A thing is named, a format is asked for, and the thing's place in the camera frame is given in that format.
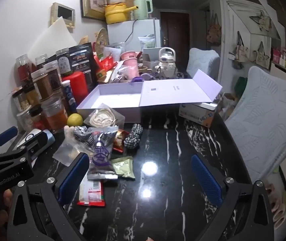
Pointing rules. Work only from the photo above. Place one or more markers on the black coffee bag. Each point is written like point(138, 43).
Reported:
point(81, 62)

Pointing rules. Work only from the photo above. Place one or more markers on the cream printed tote bag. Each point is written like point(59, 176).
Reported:
point(262, 55)

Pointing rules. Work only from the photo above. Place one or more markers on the brown patterned tote bag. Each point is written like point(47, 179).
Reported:
point(214, 32)

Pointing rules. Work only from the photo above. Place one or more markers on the white blue tissue box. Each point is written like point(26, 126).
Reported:
point(196, 114)

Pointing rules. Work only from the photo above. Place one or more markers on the wooden framed wall panel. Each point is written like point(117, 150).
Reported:
point(62, 13)

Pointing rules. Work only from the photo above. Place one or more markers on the tall brown spice jar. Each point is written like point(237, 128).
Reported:
point(52, 76)
point(41, 85)

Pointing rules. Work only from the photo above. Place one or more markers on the red cylinder canister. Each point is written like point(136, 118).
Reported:
point(76, 87)

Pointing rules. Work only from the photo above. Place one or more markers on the gingham fabric scrunchie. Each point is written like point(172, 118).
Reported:
point(132, 136)

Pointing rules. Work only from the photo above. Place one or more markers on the red berry jar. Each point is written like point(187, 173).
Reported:
point(25, 70)

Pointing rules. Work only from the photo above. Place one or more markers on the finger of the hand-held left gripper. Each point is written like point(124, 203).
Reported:
point(6, 134)
point(7, 153)

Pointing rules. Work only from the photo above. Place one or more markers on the orange preserve jar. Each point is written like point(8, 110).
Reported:
point(55, 115)

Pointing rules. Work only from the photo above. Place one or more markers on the green packet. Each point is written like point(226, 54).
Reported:
point(124, 168)

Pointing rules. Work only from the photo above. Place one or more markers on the pink cup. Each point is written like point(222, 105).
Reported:
point(130, 60)

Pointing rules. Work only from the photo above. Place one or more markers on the green electric kettle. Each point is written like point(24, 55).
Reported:
point(142, 8)

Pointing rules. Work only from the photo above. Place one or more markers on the red orange snack packet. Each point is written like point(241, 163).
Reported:
point(120, 140)

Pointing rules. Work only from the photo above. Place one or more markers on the white foam board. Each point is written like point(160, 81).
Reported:
point(52, 40)

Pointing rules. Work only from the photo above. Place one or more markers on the yellow lemon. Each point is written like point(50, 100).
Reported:
point(74, 120)

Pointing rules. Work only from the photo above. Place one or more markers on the lavender gift box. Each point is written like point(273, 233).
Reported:
point(132, 98)

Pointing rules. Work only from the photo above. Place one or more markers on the dark brown door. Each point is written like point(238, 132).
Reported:
point(175, 37)

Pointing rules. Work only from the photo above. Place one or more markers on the white round-button device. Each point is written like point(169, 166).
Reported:
point(32, 134)

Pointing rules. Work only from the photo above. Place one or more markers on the white fridge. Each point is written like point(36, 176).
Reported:
point(132, 31)

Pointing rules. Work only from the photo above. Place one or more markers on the clear plastic bag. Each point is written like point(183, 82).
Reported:
point(67, 150)

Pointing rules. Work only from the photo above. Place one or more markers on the blue tablet tube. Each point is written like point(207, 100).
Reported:
point(69, 95)

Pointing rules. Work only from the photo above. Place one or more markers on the green white bag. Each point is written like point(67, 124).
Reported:
point(147, 42)

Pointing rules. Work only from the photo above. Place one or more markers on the silver purple snack packet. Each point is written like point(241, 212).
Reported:
point(100, 153)

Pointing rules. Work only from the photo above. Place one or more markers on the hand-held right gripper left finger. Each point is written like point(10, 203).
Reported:
point(74, 178)

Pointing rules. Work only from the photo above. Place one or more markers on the gold woven fan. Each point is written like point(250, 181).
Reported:
point(101, 40)

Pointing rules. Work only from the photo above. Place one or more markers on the small nut jar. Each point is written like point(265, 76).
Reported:
point(21, 101)

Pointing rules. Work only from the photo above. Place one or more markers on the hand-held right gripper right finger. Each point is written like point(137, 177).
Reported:
point(206, 180)

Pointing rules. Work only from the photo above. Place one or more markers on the clear plastic jar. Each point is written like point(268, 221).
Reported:
point(41, 60)

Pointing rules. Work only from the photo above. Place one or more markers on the pink slippers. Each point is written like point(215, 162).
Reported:
point(277, 205)

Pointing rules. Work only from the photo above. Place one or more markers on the red gift packets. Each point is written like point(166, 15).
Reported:
point(105, 65)

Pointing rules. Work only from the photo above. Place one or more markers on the purple yarn ball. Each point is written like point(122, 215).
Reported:
point(137, 79)

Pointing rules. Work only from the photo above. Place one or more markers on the white ceramic teapot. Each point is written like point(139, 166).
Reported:
point(166, 64)

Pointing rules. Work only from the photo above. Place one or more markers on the dark label jar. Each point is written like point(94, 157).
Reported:
point(64, 62)

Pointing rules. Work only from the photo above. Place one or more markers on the light blue case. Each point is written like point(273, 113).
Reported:
point(44, 143)

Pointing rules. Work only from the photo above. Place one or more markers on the red white packet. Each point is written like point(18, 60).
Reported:
point(91, 193)

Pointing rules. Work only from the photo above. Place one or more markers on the yellow pot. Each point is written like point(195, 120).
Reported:
point(116, 13)

